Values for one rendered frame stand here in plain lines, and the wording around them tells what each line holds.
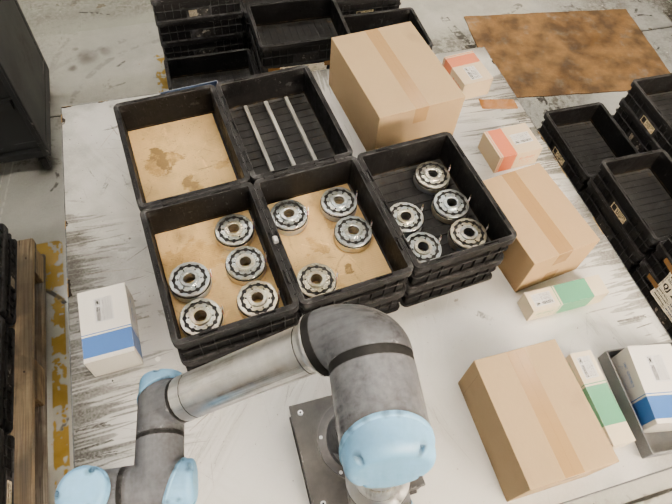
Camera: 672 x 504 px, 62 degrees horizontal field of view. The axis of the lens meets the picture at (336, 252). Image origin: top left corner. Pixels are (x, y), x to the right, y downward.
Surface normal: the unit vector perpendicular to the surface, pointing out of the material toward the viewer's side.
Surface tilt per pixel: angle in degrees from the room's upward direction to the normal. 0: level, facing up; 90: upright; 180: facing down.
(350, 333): 29
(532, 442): 0
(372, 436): 21
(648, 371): 0
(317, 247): 0
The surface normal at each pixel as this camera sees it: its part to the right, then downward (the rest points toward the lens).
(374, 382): -0.14, -0.54
